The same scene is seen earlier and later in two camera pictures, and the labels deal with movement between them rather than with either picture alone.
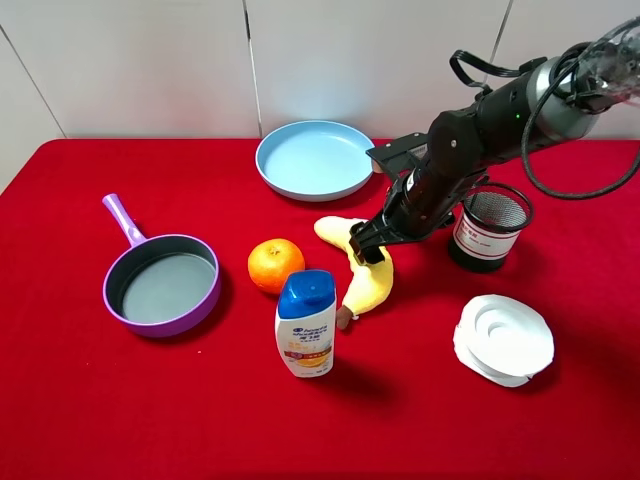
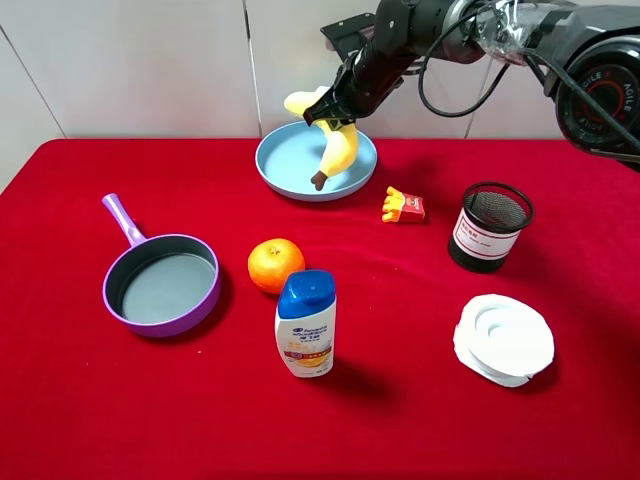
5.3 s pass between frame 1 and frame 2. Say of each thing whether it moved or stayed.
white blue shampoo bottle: stayed
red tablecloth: stayed
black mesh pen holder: stayed
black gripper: moved
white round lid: stayed
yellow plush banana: moved
